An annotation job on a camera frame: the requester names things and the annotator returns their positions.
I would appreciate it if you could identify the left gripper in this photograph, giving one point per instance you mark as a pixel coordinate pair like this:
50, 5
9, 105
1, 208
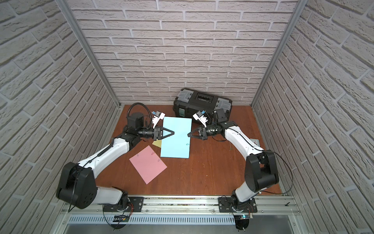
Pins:
158, 133

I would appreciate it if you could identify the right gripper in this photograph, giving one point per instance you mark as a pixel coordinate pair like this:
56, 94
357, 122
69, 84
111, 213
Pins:
203, 133

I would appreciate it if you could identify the light blue paper sheet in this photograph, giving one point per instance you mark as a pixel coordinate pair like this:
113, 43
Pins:
175, 146

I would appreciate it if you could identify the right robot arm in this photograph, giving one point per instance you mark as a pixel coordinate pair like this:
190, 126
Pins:
261, 170

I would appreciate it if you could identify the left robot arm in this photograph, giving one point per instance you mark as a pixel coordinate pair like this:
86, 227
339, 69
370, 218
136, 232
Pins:
77, 181

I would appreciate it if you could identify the yellow paper sheet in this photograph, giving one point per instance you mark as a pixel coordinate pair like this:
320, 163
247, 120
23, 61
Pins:
157, 143

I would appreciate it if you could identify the black plastic toolbox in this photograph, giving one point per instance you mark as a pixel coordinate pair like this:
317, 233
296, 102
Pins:
188, 102

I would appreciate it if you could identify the pink paper sheet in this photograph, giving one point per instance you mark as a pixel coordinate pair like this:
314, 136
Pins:
145, 163

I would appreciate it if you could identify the small teal alarm clock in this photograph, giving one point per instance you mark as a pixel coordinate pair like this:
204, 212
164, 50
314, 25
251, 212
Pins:
256, 141

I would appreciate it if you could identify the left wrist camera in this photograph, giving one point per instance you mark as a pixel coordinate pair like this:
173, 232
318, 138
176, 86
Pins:
157, 116

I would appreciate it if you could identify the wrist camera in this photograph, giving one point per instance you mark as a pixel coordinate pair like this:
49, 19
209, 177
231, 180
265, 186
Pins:
157, 116
200, 116

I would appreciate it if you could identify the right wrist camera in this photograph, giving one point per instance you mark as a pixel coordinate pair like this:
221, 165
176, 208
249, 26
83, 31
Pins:
200, 116

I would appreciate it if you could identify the aluminium front rail frame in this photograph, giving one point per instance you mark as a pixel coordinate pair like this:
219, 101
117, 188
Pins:
195, 210

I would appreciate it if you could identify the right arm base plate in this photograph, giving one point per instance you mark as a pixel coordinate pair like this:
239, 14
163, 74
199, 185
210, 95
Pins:
228, 205

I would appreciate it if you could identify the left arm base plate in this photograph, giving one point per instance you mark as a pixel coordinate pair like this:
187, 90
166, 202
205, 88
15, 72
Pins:
126, 204

